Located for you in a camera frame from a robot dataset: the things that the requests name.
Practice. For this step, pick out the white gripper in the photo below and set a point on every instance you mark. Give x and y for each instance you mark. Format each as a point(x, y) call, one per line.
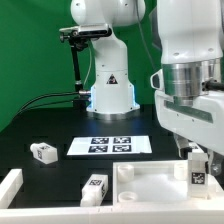
point(202, 123)

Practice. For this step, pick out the white square tabletop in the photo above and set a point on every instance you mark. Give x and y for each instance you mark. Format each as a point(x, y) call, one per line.
point(156, 181)

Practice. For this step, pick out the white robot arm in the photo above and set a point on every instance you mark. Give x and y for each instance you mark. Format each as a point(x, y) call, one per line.
point(189, 99)

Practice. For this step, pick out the white U-shaped fence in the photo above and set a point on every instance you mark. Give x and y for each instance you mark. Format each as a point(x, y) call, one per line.
point(189, 212)

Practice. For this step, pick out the white sheet with tags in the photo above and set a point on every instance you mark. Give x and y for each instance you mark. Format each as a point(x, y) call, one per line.
point(112, 145)

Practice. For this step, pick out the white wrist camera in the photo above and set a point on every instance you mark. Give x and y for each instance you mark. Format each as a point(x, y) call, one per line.
point(157, 80)

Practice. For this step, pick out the camera on black stand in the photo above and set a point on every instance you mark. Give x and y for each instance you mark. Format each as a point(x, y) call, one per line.
point(81, 50)

